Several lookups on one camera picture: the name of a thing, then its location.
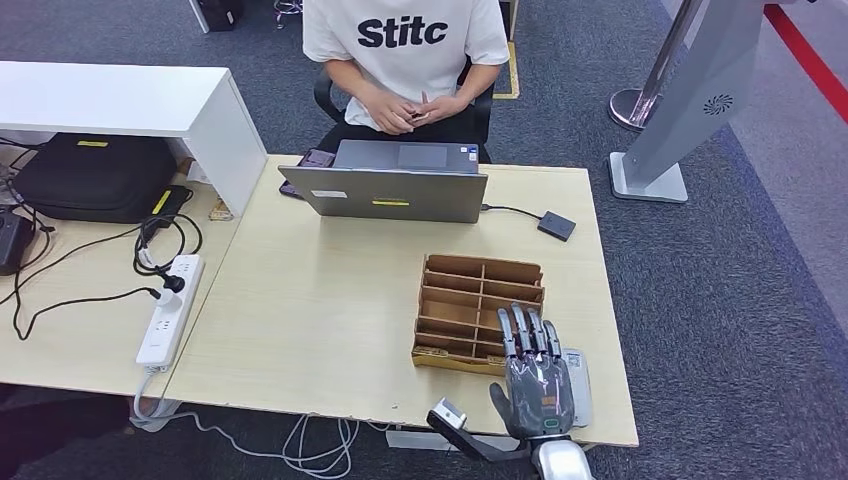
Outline grey card reader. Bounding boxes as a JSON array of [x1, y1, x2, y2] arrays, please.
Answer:
[[561, 349, 593, 430]]

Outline black cabinet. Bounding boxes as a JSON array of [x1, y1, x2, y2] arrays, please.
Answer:
[[187, 0, 245, 34]]

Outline black looped cable with plug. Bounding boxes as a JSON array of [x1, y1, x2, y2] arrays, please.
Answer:
[[131, 211, 204, 294]]

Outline tangled black cable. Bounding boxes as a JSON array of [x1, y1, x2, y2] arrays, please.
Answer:
[[0, 135, 58, 266]]

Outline person's left hand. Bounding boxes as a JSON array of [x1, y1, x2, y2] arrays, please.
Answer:
[[413, 92, 472, 127]]

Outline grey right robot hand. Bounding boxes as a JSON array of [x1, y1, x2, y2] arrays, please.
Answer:
[[490, 303, 576, 442]]

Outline black carrying case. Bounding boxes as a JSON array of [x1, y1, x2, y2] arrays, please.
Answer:
[[13, 133, 179, 225]]

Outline black adapter with yellow label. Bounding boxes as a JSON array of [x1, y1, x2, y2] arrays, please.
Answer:
[[146, 185, 193, 223]]

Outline white power strip cable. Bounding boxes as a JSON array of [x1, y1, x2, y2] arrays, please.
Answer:
[[130, 367, 392, 480]]

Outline cardboard divided organizer box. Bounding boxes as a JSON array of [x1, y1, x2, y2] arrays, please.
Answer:
[[410, 253, 546, 379]]

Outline grey laptop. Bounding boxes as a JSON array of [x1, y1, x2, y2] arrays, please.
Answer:
[[278, 139, 490, 225]]

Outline chrome stool base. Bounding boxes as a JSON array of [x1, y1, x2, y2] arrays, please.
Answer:
[[273, 0, 305, 29]]

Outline long black cable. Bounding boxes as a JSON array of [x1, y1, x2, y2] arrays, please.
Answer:
[[11, 286, 164, 343]]

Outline black office chair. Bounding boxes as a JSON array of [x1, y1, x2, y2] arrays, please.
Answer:
[[313, 56, 497, 164]]

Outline chrome stanchion post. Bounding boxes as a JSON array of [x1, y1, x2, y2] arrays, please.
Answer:
[[608, 0, 704, 132]]

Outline white desk shelf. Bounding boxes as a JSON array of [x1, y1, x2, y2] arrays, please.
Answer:
[[0, 61, 268, 219]]

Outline white power strip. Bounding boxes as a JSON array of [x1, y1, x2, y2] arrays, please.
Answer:
[[134, 254, 205, 372]]

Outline person's right hand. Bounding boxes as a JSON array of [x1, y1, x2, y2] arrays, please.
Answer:
[[360, 89, 419, 137]]

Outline person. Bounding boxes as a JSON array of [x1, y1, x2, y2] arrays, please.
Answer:
[[301, 0, 511, 164]]

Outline grey kiosk stand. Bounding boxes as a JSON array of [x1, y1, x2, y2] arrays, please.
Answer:
[[608, 0, 770, 205]]

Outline black desktop device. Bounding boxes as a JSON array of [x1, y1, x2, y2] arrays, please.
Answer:
[[0, 211, 34, 278]]

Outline small black USB box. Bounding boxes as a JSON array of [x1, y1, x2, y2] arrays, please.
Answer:
[[536, 210, 578, 244]]

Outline thin black USB cable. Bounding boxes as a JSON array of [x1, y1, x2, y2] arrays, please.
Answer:
[[481, 203, 545, 221]]

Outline dark phone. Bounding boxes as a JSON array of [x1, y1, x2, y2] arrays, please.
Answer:
[[279, 148, 336, 200]]

